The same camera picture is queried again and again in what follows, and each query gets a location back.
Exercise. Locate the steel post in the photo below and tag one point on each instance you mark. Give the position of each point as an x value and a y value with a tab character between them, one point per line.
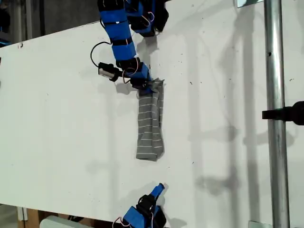
275	142

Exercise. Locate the grey white-striped towel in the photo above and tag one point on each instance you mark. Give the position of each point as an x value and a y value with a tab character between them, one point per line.
148	133

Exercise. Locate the wooden table leg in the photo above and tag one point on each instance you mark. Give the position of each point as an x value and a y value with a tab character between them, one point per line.
32	218

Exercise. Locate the black clamp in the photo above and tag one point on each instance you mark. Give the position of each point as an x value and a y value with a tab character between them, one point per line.
289	114

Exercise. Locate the blue background object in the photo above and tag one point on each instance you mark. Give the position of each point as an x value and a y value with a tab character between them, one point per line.
4	39

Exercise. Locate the black camera stalk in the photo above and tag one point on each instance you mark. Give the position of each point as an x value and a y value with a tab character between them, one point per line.
123	73

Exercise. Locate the silver black camera box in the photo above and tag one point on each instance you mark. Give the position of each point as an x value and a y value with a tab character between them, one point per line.
107	71

